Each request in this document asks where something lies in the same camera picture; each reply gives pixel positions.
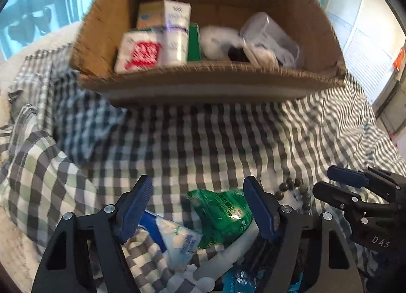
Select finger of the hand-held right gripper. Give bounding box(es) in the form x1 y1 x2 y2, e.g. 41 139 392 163
327 166 406 200
312 181 364 215

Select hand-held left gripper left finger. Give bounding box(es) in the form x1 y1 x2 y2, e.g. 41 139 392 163
31 175 154 293

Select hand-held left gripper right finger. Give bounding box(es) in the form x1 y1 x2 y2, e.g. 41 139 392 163
243 176 364 293

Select green plastic packet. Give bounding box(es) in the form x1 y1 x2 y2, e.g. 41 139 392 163
187 189 254 249

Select blue and white tissue packet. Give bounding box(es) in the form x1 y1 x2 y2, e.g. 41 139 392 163
138 209 204 254

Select blue plastic packet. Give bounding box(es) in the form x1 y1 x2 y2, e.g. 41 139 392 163
222 268 302 293

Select beige cabinet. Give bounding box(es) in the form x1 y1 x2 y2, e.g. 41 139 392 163
374 71 406 141

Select grey checked bed sheet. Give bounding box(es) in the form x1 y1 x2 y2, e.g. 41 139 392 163
0 43 406 293

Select orange tag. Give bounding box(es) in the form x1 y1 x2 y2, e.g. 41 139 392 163
393 47 406 72

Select white slatted wardrobe doors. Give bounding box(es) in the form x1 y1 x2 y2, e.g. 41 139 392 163
324 0 406 106

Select white packet red label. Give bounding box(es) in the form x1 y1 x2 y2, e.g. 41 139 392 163
114 31 164 74

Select clear plastic case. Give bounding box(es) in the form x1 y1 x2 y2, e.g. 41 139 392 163
239 12 300 68

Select white tube purple print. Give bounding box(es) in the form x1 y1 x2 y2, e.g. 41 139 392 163
162 25 190 66

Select white plush toy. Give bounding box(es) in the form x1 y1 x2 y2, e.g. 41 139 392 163
200 25 245 61

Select white fleece blanket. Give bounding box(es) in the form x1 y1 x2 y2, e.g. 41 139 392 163
0 21 84 281

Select white box blue print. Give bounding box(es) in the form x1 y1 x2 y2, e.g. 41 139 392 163
136 0 192 32

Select dark bead bracelet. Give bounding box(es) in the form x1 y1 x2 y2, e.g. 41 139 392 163
274 177 313 215

